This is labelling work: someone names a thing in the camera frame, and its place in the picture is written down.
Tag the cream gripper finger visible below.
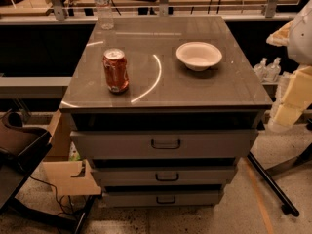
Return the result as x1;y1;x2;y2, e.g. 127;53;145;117
266;21;293;47
268;65;312;133

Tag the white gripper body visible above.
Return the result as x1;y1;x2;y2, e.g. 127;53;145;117
287;0;312;64

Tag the red coke can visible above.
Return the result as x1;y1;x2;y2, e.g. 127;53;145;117
102;48;129;94

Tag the right clear sanitizer bottle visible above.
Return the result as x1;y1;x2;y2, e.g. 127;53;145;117
264;58;281;82

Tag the clear sanitizer bottle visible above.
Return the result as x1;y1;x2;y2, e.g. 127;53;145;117
264;58;281;82
253;58;267;81

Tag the left clear sanitizer bottle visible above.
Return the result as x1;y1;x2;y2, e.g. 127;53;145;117
253;58;267;81

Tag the clear plastic water bottle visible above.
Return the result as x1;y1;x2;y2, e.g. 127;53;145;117
94;0;114;30

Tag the white paper bowl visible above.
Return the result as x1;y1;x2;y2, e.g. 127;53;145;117
175;42;222;71

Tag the grey drawer cabinet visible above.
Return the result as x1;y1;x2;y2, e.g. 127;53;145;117
59;16;271;195

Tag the middle grey drawer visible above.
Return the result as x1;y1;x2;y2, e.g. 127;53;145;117
92;166;237;187

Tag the grey drawer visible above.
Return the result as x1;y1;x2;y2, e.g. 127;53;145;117
70;130;257;159
103;190;223;208
92;166;237;187

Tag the top grey drawer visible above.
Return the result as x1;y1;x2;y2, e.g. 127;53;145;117
70;130;257;159

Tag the bottom grey drawer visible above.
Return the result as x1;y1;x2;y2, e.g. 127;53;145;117
103;190;223;208

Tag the open cardboard box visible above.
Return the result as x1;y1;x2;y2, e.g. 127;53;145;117
43;110;101;196

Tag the dark brown chair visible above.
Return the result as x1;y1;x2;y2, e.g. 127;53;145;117
0;110;51;210

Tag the black floor cable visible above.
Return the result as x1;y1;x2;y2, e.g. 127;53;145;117
29;175;86;234

